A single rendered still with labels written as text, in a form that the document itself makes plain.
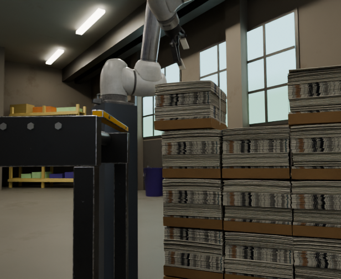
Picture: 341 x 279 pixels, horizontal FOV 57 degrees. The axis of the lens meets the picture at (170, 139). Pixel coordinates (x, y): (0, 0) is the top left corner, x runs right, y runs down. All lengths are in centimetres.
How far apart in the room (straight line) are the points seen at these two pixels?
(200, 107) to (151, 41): 59
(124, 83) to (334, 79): 105
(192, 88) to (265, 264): 84
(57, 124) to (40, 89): 913
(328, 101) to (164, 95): 72
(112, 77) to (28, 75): 817
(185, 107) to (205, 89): 12
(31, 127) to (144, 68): 116
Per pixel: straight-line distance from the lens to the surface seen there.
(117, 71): 184
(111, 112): 175
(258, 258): 149
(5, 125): 84
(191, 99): 151
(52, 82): 1005
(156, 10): 139
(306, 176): 142
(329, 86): 147
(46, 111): 861
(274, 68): 462
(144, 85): 187
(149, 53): 190
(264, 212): 144
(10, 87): 978
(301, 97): 146
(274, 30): 476
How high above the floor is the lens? 70
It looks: 3 degrees up
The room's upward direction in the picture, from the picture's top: 1 degrees counter-clockwise
